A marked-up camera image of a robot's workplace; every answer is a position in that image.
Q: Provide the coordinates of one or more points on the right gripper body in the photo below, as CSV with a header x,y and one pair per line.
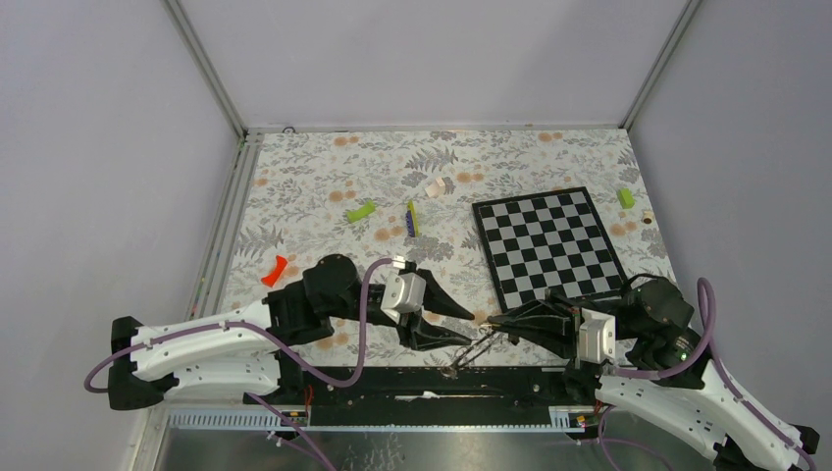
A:
x,y
578,311

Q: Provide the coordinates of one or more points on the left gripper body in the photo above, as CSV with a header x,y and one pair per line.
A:
x,y
406,326

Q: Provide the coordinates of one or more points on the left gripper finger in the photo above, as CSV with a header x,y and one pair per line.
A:
x,y
437,300
442,337

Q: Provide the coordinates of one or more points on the large silver keyring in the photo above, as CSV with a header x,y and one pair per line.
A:
x,y
469,354

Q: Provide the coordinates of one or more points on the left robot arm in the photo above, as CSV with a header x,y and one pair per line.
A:
x,y
241,351

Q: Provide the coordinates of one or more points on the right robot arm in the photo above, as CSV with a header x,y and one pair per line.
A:
x,y
647,351

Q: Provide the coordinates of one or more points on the black white chessboard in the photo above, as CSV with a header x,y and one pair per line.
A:
x,y
545,240

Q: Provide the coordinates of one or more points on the cream toy block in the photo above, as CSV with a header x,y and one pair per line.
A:
x,y
436,188

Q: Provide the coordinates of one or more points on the green curved block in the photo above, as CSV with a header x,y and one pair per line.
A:
x,y
353,216

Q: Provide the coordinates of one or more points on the floral table mat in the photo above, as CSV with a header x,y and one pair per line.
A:
x,y
303,184

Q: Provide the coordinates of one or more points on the small green block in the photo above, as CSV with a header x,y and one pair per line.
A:
x,y
626,198

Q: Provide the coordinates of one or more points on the red curved block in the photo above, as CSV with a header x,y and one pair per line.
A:
x,y
276,273

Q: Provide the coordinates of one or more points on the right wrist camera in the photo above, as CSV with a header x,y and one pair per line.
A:
x,y
596,337

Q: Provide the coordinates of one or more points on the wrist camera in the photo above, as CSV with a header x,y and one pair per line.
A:
x,y
404,290
596,337

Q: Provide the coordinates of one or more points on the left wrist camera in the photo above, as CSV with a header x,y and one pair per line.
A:
x,y
404,290

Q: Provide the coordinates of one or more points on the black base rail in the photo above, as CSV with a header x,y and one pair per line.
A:
x,y
436,396

